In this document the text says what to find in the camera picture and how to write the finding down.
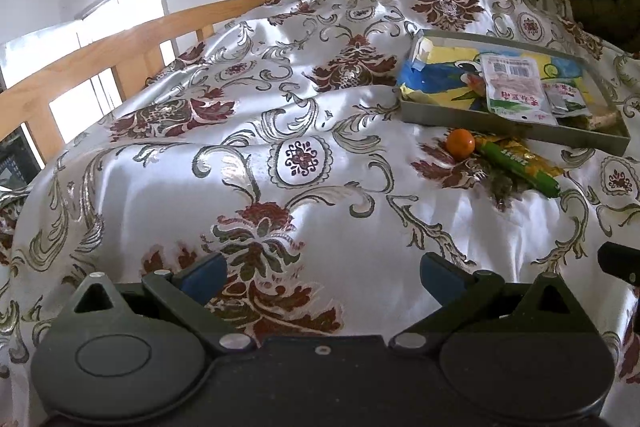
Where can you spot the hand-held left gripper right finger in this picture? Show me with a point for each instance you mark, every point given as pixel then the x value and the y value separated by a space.
pixel 442 279

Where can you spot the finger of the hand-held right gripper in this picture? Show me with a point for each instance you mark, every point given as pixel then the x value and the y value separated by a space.
pixel 620 263

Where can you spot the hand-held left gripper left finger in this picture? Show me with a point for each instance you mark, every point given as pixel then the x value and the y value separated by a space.
pixel 202 279

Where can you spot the grey metal tray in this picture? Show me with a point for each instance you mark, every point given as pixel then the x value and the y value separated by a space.
pixel 500 127

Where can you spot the white green red-label snack packet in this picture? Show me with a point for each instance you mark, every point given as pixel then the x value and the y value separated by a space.
pixel 565 99

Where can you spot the white green barcode snack packet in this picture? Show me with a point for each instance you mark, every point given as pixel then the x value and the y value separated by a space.
pixel 515 89

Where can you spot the green tube snack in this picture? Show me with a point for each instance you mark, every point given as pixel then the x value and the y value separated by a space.
pixel 520 167

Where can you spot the small orange mandarin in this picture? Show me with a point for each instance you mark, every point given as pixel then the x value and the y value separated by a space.
pixel 460 143

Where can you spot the tan snack bar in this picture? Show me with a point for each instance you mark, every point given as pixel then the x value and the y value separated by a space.
pixel 605 121

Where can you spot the floral satin blanket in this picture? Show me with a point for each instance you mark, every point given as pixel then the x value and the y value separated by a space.
pixel 200 107

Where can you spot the colourful drawing paper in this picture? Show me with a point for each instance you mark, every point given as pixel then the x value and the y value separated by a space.
pixel 440 82

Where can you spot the dark crate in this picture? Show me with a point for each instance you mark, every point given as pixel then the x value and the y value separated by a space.
pixel 17 157

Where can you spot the window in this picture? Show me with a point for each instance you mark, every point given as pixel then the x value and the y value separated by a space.
pixel 125 2

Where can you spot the wooden bed rail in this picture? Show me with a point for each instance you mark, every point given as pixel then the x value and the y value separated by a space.
pixel 100 52

